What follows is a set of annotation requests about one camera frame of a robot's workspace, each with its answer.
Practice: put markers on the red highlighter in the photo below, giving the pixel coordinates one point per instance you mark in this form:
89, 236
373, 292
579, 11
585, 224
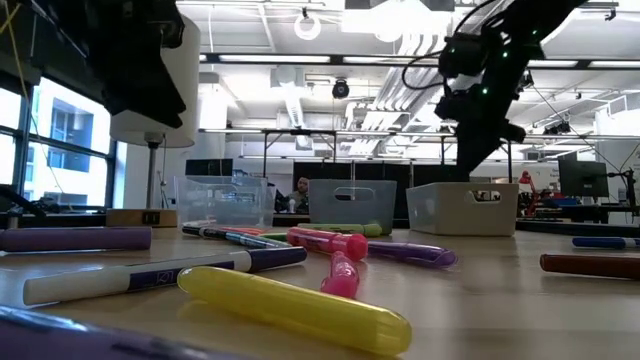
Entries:
245, 230

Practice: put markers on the clear plastic bin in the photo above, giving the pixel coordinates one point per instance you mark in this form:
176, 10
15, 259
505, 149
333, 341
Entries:
225, 200

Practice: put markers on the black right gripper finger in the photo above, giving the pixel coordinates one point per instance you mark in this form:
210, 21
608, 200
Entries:
484, 155
465, 162

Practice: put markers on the black partition panel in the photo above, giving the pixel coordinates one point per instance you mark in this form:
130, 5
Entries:
430, 172

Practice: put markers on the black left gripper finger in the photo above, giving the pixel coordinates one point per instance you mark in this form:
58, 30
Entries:
145, 90

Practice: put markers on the large window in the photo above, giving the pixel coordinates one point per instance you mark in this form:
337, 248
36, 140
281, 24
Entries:
75, 165

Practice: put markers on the blue thin marker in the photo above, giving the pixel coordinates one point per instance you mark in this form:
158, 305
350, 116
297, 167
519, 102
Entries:
600, 242

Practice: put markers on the pink highlighter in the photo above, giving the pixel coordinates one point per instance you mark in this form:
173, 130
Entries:
341, 277
325, 242

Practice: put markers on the purple thin marker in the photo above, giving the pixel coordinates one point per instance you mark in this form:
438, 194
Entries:
150, 275

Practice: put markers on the black background table frame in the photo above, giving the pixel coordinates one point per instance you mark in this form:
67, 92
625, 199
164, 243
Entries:
300, 131

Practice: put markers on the red desk lamp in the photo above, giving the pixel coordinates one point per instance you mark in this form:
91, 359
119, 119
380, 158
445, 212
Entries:
525, 176

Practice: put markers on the small purple highlighter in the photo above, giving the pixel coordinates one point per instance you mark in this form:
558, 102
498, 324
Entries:
415, 254

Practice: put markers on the black capped thin marker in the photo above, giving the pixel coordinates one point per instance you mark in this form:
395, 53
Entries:
200, 231

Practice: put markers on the white plastic bin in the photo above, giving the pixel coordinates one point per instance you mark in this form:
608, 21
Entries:
450, 215

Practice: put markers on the light green highlighter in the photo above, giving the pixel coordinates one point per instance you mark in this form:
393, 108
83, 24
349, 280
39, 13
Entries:
350, 229

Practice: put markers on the black computer monitor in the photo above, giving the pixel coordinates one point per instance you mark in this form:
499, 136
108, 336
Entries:
210, 167
582, 177

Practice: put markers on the small yellow highlighter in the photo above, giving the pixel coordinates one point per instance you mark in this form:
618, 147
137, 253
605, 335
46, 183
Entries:
300, 310

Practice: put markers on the blue pen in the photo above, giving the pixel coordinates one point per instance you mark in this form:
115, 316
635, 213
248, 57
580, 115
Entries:
260, 242

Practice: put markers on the brown thin marker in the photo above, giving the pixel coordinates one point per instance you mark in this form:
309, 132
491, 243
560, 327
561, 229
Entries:
590, 266

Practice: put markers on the ceiling light rail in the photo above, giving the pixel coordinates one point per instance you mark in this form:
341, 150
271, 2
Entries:
340, 60

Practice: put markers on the person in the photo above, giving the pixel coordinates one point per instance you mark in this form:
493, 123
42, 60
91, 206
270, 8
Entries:
301, 192

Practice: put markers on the black ceiling camera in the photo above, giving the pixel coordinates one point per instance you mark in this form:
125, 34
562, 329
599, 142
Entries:
341, 89

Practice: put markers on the grey translucent plastic bin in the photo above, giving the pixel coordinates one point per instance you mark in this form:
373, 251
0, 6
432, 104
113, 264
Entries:
325, 210

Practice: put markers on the white shade lamp wooden base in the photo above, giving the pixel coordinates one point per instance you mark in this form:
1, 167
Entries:
194, 75

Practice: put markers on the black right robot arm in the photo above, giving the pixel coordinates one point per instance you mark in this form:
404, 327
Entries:
525, 25

